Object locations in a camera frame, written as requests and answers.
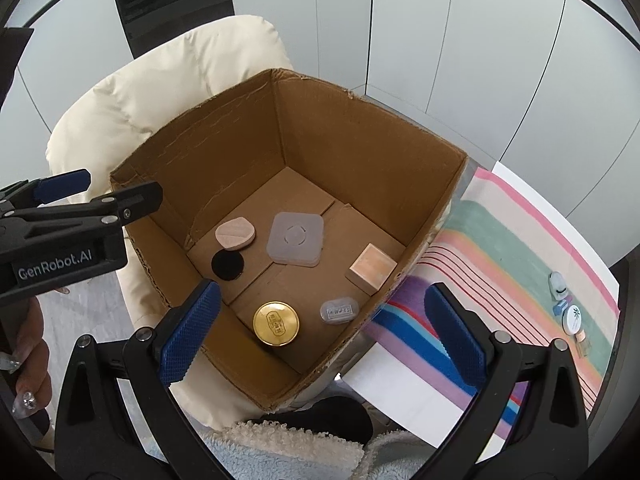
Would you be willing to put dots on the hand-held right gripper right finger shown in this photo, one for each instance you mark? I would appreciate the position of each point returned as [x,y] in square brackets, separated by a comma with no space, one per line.
[455,335]

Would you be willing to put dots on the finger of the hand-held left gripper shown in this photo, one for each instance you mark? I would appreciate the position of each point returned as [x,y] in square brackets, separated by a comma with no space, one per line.
[65,182]
[135,202]

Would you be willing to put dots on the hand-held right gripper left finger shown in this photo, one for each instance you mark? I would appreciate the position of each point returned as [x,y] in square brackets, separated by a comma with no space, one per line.
[190,330]

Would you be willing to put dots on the peach rounded compact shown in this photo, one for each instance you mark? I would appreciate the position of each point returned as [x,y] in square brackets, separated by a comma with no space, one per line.
[234,232]

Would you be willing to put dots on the square white box peach top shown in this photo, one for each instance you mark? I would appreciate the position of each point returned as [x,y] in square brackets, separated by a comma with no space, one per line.
[370,265]

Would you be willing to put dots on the grey translucent square case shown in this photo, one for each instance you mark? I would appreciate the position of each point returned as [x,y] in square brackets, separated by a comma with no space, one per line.
[295,237]

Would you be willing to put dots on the brown cardboard box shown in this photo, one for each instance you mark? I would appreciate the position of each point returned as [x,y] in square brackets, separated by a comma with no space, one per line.
[350,160]

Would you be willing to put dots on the person's left hand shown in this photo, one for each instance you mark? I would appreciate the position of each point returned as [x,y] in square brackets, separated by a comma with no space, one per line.
[35,360]

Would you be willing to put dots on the black round disc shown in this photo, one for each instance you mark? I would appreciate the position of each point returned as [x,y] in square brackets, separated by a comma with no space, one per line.
[228,265]

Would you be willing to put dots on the gold round tin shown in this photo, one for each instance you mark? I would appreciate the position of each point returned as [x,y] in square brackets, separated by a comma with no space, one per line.
[276,322]

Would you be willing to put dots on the striped colourful cloth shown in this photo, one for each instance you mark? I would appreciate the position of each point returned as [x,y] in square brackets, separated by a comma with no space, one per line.
[475,240]

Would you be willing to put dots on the cream padded cushion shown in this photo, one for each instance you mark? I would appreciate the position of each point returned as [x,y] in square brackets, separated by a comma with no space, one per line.
[125,100]

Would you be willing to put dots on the small clear cap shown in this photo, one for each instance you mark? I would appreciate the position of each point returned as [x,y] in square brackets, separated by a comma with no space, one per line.
[559,285]

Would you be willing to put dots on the small grey oblong case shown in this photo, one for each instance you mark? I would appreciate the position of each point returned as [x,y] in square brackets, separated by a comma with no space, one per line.
[339,310]

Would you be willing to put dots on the orange bottle white cap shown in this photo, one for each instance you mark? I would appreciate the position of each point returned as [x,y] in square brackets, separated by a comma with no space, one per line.
[574,319]

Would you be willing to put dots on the light blue fluffy robe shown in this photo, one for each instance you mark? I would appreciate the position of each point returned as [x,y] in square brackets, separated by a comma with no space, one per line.
[300,460]

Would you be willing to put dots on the black screen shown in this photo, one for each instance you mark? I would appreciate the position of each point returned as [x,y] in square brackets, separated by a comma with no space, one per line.
[175,10]

